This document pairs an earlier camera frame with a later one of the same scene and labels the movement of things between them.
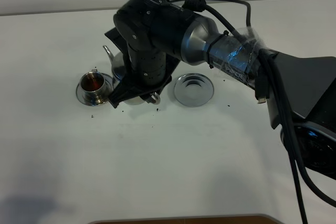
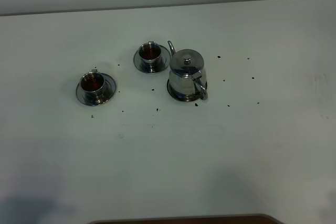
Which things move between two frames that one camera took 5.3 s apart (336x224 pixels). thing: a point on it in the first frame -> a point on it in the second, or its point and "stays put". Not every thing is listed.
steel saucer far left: x=83 y=100 stays put
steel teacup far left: x=93 y=87 stays put
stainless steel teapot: x=118 y=61 -> x=187 y=81
